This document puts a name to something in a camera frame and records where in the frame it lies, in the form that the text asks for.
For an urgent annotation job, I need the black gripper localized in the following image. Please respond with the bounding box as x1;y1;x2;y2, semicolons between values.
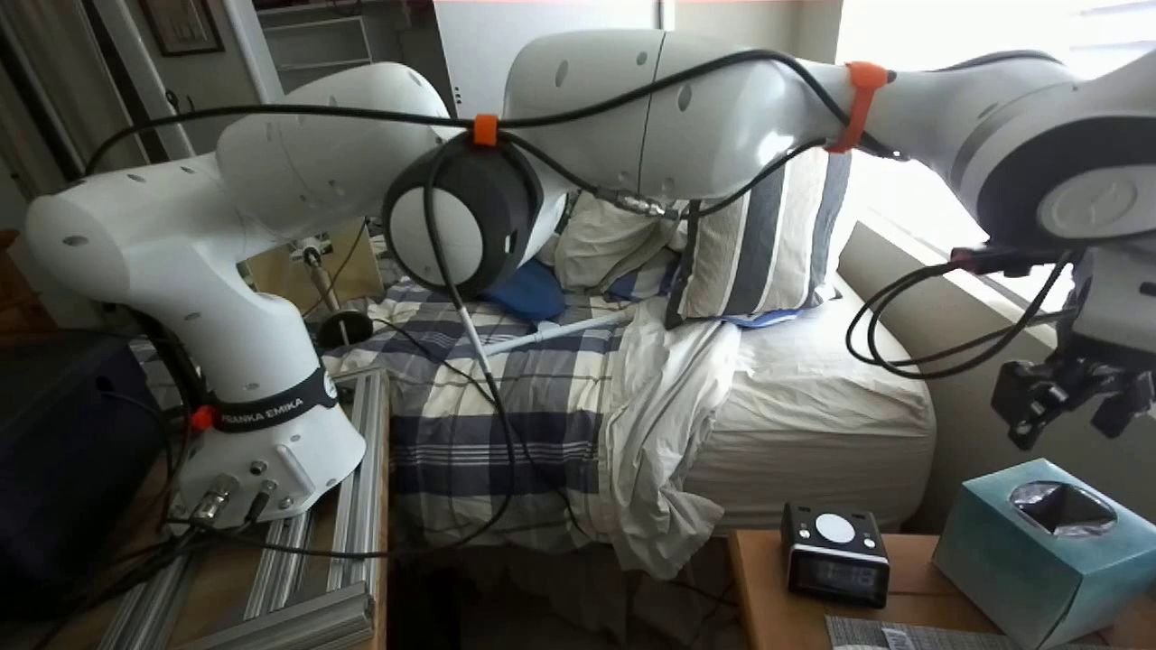
989;333;1156;456

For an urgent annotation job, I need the blue tissue box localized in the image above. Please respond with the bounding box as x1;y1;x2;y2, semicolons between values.
935;456;1156;650

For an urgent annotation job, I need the wooden bedside table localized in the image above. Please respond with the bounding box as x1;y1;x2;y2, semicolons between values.
727;528;1156;650

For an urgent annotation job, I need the black alarm clock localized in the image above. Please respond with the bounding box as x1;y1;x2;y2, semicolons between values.
777;501;895;609

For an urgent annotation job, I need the large blue striped pillow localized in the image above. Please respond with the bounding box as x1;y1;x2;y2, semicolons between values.
664;147;851;333

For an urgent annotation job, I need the white crumpled duvet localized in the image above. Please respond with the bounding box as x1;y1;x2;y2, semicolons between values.
589;294;743;581

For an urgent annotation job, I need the plain beige pillow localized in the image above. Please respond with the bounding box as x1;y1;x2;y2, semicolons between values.
546;191;695;296

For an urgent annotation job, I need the white rod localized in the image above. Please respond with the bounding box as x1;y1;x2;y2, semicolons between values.
481;307;636;362

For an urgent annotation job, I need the blue cloth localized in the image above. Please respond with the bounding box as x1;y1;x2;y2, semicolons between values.
484;257;572;324

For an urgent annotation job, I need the blue plaid blanket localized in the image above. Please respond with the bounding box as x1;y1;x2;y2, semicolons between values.
322;257;630;552

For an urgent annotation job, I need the black round stand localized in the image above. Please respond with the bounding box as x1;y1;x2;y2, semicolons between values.
300;239;376;353

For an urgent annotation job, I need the black bag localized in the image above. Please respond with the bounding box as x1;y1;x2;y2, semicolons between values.
0;337;166;628

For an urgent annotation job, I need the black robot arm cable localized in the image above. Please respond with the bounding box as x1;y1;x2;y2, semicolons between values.
82;47;1089;383

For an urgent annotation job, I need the black cable across bed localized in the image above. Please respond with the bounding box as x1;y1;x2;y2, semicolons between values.
383;319;594;533

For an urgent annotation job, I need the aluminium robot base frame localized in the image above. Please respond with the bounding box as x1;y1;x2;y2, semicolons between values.
94;363;394;650

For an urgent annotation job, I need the white wall shelf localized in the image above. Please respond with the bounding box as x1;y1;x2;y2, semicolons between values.
255;12;389;75

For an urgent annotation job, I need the dark picture frame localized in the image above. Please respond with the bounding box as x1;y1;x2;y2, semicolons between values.
136;0;229;59

